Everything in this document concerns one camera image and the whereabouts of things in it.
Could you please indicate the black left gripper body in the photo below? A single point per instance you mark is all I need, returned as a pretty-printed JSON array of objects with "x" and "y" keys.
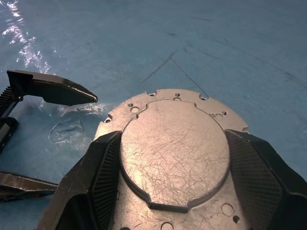
[{"x": 7, "y": 124}]

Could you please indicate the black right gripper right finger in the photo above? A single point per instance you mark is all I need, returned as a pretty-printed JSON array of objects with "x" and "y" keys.
[{"x": 263, "y": 182}]

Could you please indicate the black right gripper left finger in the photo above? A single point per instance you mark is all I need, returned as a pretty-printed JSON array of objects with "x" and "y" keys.
[{"x": 81, "y": 187}]

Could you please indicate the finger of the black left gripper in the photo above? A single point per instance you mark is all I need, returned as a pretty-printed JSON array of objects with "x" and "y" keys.
[
  {"x": 21, "y": 187},
  {"x": 55, "y": 91}
]

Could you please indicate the silver round motor lid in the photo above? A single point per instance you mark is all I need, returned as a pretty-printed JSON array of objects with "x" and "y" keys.
[{"x": 172, "y": 148}]

